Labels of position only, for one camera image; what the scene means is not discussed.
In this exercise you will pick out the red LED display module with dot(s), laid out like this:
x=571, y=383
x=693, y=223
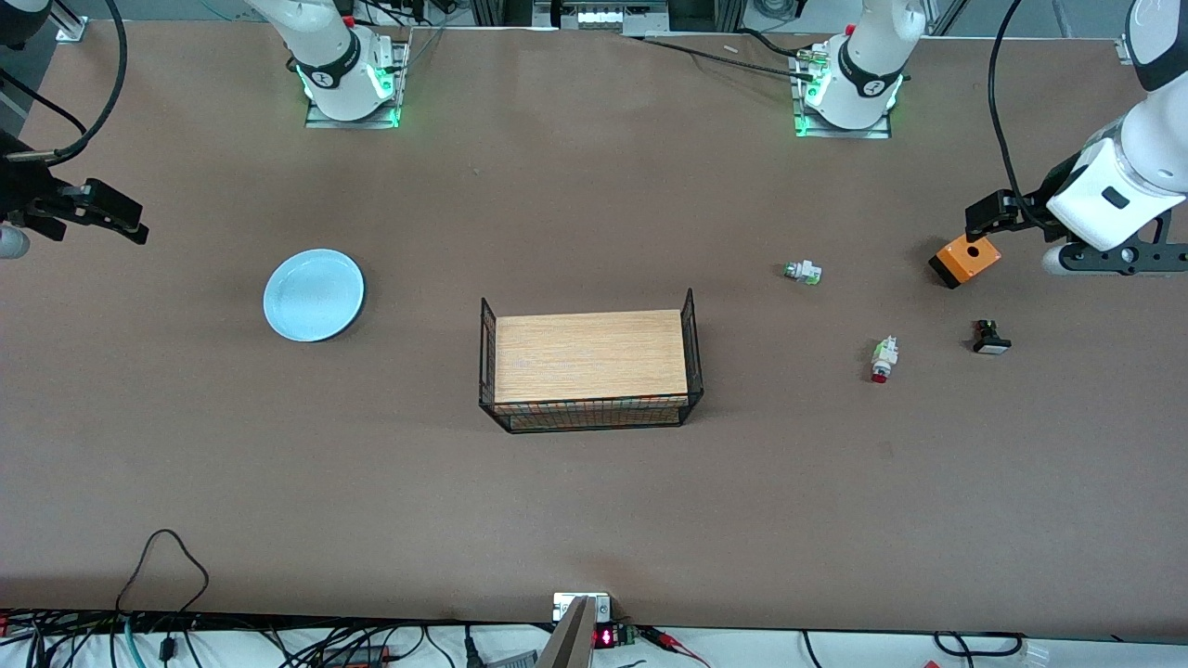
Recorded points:
x=605, y=637

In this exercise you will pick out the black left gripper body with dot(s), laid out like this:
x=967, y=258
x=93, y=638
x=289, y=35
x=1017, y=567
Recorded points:
x=1033, y=214

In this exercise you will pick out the orange button enclosure box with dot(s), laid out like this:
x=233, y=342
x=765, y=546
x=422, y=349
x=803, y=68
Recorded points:
x=970, y=264

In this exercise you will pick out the green push button switch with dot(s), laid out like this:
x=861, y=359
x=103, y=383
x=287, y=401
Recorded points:
x=804, y=272

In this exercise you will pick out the light blue round plate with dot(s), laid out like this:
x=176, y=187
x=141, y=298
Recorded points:
x=314, y=295

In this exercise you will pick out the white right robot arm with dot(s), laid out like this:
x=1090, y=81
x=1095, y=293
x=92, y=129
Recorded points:
x=334, y=56

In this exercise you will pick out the grey metal bar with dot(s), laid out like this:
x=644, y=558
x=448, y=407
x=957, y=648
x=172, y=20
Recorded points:
x=568, y=642

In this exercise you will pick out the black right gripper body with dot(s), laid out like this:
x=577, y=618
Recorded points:
x=20, y=190

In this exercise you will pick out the red probe lead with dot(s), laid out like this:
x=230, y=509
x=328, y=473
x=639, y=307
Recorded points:
x=673, y=643

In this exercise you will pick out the small metal bracket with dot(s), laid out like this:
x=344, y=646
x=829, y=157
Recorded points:
x=561, y=608

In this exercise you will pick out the red push button switch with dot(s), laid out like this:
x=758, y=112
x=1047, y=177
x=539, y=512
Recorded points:
x=884, y=357

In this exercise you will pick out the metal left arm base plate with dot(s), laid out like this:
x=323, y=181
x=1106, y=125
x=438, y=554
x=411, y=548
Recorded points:
x=803, y=125

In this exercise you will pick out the black square white-cap button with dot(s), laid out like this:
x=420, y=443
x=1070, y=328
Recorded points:
x=991, y=341

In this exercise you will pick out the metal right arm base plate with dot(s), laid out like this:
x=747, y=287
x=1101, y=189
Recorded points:
x=401, y=83

